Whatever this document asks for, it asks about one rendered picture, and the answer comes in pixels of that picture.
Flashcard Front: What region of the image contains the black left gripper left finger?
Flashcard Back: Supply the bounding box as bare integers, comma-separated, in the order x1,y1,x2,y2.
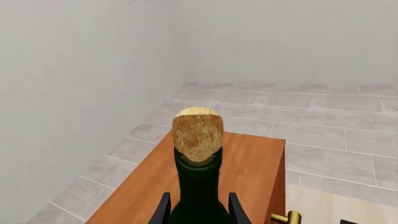
149,192,172,224

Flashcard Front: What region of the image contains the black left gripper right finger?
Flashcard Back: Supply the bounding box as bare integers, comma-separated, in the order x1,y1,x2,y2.
228,192,252,224

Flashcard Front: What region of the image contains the wooden cabinet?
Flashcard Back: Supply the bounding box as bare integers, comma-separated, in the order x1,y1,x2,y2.
86,130,287,224

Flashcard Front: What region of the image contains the brass drawer handle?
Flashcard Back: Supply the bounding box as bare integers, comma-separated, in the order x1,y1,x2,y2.
270,210,302,224

